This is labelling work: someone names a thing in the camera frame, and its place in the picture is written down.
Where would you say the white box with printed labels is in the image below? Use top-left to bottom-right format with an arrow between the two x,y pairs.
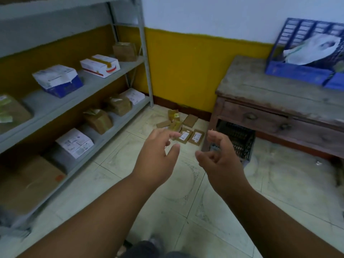
55,128 -> 94,159

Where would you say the person's right hand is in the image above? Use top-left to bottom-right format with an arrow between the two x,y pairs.
195,130 -> 244,193

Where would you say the brown parcel with green tape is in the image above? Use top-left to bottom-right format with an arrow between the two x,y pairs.
0,94 -> 33,135

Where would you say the large blue plastic crate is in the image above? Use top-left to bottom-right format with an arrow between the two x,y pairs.
265,18 -> 344,86

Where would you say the black plastic crate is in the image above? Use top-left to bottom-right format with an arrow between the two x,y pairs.
209,120 -> 256,162

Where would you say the wooden desk drawer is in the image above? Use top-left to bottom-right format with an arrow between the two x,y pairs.
219,101 -> 344,159

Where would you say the white and blue box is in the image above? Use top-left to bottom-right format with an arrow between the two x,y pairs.
32,64 -> 83,99

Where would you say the grey metal shelving unit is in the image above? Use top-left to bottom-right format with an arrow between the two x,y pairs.
0,0 -> 154,229

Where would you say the small brown cardboard box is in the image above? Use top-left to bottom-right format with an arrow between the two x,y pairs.
112,42 -> 138,62

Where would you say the brown taped cardboard box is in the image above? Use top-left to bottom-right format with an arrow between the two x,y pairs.
106,95 -> 132,117
83,108 -> 113,135

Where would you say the white labelled flat box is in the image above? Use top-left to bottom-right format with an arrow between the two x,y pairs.
119,88 -> 146,105

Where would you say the small blue plastic crate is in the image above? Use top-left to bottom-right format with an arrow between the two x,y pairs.
323,72 -> 344,92

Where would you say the white plastic bag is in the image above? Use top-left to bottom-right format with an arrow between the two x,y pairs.
283,33 -> 340,65

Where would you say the pile of small brown packets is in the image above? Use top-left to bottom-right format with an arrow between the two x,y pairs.
156,109 -> 205,146

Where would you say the person's left hand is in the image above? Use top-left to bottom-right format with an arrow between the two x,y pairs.
132,128 -> 182,187

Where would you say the large brown cardboard box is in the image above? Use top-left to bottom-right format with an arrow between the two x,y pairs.
0,155 -> 66,216

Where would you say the person's right forearm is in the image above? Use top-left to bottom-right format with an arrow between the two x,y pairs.
223,183 -> 344,258

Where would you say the white and red box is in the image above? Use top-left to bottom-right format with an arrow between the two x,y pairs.
80,54 -> 121,78

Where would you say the old wooden desk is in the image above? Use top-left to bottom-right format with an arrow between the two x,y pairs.
202,55 -> 344,161

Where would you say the person's left forearm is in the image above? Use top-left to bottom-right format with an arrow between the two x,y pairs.
16,172 -> 156,258

